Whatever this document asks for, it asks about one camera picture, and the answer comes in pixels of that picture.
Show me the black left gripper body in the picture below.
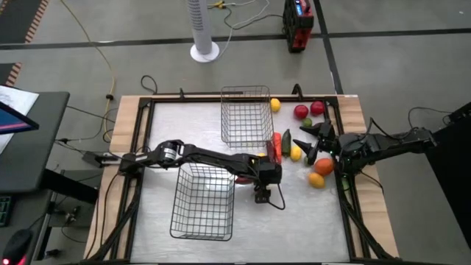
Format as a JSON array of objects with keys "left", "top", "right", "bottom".
[{"left": 252, "top": 156, "right": 283, "bottom": 188}]

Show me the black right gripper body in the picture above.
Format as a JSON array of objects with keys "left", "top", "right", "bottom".
[{"left": 316, "top": 119, "right": 338, "bottom": 154}]

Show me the red apple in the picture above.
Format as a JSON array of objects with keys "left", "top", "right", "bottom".
[
  {"left": 310, "top": 100, "right": 326, "bottom": 116},
  {"left": 294, "top": 104, "right": 310, "bottom": 120}
]

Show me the orange fruit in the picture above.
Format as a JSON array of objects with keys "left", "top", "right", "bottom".
[{"left": 314, "top": 158, "right": 335, "bottom": 177}]

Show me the orange carrot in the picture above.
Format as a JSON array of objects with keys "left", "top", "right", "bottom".
[{"left": 273, "top": 132, "right": 283, "bottom": 165}]

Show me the yellow-orange mango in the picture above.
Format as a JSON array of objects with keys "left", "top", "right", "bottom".
[{"left": 308, "top": 172, "right": 326, "bottom": 190}]

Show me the red and black toolbox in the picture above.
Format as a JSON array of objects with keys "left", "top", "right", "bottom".
[{"left": 282, "top": 0, "right": 315, "bottom": 54}]

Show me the black cabinet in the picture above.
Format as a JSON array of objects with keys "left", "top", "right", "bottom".
[{"left": 419, "top": 101, "right": 471, "bottom": 251}]

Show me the white tower fan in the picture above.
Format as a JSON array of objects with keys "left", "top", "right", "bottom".
[{"left": 185, "top": 0, "right": 221, "bottom": 63}]

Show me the black power adapter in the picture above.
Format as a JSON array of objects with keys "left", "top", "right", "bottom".
[{"left": 81, "top": 150, "right": 121, "bottom": 169}]

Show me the black desk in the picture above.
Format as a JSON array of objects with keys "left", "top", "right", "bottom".
[{"left": 0, "top": 91, "right": 71, "bottom": 194}]

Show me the tilted computer screen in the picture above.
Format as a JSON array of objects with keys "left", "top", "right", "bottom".
[{"left": 0, "top": 101, "right": 40, "bottom": 135}]

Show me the white paper sheet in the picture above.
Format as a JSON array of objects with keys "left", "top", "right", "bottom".
[{"left": 0, "top": 85, "right": 40, "bottom": 154}]

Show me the black computer mouse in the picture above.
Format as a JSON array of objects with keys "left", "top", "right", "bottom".
[{"left": 1, "top": 227, "right": 34, "bottom": 265}]

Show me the black keyboard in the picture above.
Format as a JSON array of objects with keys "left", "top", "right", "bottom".
[{"left": 0, "top": 194, "right": 14, "bottom": 227}]

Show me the black mat orange striped edge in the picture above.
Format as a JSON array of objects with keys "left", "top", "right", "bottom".
[
  {"left": 0, "top": 62, "right": 23, "bottom": 88},
  {"left": 0, "top": 0, "right": 51, "bottom": 45}
]

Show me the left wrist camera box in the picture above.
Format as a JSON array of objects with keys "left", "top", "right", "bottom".
[{"left": 255, "top": 185, "right": 272, "bottom": 204}]

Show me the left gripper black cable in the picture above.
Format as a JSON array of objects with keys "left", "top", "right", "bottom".
[{"left": 270, "top": 183, "right": 286, "bottom": 211}]

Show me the grey wire basket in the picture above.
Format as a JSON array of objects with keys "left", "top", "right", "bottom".
[{"left": 219, "top": 85, "right": 275, "bottom": 149}]

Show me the black wire basket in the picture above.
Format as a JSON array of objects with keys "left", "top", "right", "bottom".
[{"left": 169, "top": 161, "right": 236, "bottom": 242}]

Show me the thin black cabinet cable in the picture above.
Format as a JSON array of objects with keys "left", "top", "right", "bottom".
[{"left": 407, "top": 106, "right": 453, "bottom": 130}]

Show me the black metal table frame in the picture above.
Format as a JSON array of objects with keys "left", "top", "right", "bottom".
[{"left": 79, "top": 83, "right": 400, "bottom": 265}]

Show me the black floor cable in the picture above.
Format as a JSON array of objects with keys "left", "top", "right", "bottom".
[{"left": 220, "top": 5, "right": 285, "bottom": 31}]

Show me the white floor cable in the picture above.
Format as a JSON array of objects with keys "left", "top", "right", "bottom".
[{"left": 205, "top": 0, "right": 272, "bottom": 62}]

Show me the black looped cable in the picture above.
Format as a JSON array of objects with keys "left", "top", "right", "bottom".
[{"left": 141, "top": 74, "right": 159, "bottom": 96}]

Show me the yellow floor cable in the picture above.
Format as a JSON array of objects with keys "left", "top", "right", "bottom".
[{"left": 58, "top": 0, "right": 117, "bottom": 143}]

